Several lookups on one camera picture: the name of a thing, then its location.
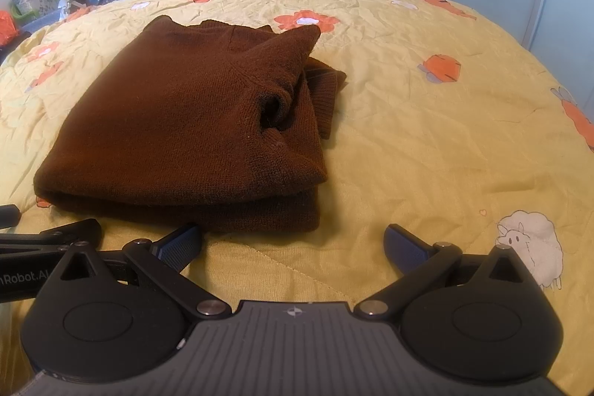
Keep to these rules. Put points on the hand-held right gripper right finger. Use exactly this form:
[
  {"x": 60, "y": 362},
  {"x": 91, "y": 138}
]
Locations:
[{"x": 406, "y": 248}]

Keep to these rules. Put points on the yellow printed blanket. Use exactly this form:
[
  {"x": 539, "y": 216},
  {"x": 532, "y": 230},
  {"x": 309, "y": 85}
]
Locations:
[{"x": 441, "y": 145}]

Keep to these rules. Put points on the orange cloth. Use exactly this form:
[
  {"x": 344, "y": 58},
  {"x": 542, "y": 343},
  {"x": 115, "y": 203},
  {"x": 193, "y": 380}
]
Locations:
[{"x": 7, "y": 29}]

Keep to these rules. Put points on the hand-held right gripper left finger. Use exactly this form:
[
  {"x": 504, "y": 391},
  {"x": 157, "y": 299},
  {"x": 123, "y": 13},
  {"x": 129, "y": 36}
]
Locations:
[{"x": 183, "y": 242}]

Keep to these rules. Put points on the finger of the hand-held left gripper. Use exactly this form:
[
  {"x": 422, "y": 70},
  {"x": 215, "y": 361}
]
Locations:
[
  {"x": 9, "y": 217},
  {"x": 55, "y": 238}
]

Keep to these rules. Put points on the brown knitted sweater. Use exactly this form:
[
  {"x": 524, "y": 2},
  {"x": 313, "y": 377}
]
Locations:
[{"x": 176, "y": 131}]

